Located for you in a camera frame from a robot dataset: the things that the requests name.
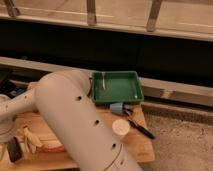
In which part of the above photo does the wooden table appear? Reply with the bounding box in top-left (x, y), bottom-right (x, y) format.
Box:
top-left (0, 113), bottom-right (155, 171)

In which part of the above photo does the black chair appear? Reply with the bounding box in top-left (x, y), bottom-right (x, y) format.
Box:
top-left (0, 68), bottom-right (23, 101)

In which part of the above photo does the yellow banana peel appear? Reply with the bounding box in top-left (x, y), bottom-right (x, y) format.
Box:
top-left (23, 126), bottom-right (43, 154)

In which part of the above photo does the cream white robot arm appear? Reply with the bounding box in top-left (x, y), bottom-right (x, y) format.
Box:
top-left (0, 70), bottom-right (142, 171)

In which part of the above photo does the green plastic tray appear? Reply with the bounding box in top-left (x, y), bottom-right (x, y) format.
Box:
top-left (91, 71), bottom-right (144, 105)

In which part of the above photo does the light blue cup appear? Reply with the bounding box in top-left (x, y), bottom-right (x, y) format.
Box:
top-left (110, 103), bottom-right (124, 116)

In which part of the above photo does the blue object behind table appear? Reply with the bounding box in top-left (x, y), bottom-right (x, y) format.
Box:
top-left (16, 88), bottom-right (27, 96)

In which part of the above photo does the red sausage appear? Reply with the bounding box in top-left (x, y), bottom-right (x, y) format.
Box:
top-left (43, 145), bottom-right (65, 153)

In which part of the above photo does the white plastic cup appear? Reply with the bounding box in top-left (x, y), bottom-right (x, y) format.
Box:
top-left (112, 119), bottom-right (130, 139)

